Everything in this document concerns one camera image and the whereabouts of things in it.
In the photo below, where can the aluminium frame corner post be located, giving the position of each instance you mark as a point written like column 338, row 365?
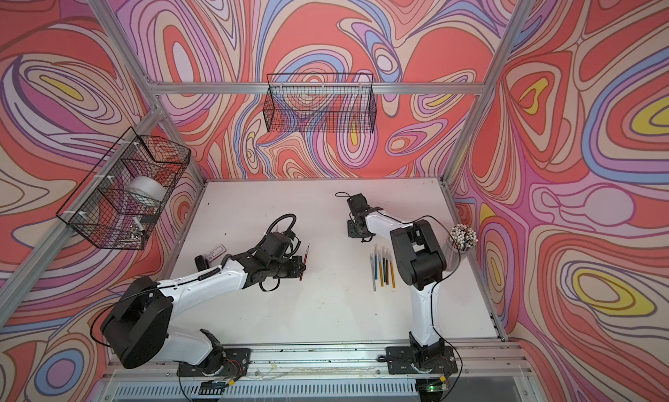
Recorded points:
column 123, row 48

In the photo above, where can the blue carving knife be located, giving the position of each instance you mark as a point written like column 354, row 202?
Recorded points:
column 375, row 262

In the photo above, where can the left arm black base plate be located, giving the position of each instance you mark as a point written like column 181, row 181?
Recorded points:
column 229, row 363

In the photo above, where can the silver tape roll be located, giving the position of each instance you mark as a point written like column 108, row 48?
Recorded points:
column 146, row 190

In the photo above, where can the silver carving knife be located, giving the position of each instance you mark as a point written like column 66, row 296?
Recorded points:
column 372, row 273

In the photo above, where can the back black wire basket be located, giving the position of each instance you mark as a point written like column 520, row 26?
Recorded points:
column 312, row 102

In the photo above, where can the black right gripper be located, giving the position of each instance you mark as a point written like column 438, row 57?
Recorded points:
column 352, row 233

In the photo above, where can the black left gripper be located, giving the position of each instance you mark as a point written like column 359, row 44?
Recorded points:
column 297, row 262

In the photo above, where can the black wire basket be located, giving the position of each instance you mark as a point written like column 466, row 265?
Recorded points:
column 312, row 102
column 120, row 202

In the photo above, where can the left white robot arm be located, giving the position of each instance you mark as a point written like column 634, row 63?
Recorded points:
column 139, row 327

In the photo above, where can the left black wire basket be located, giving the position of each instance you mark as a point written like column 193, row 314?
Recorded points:
column 120, row 202

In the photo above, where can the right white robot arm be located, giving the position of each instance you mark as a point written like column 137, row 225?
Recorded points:
column 420, row 264

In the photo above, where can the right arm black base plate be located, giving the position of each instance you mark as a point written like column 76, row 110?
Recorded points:
column 405, row 360

